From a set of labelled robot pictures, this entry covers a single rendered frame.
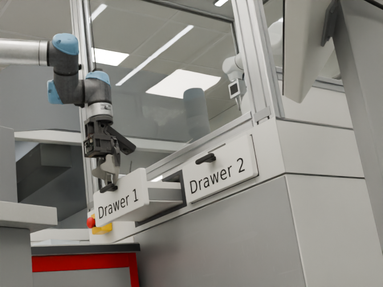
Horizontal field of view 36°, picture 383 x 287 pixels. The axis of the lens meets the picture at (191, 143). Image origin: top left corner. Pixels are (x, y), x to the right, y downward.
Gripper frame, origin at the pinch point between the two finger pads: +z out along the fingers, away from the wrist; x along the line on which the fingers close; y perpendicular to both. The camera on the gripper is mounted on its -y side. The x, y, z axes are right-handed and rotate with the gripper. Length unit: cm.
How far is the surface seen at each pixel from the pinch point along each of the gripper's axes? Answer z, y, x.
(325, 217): 23, -27, 55
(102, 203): 4.1, -0.8, -9.0
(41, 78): -72, -15, -80
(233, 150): 1.8, -13.5, 40.1
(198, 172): 3.3, -13.6, 24.1
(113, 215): 9.4, -0.8, -2.8
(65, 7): -189, -86, -189
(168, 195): 7.1, -10.5, 12.8
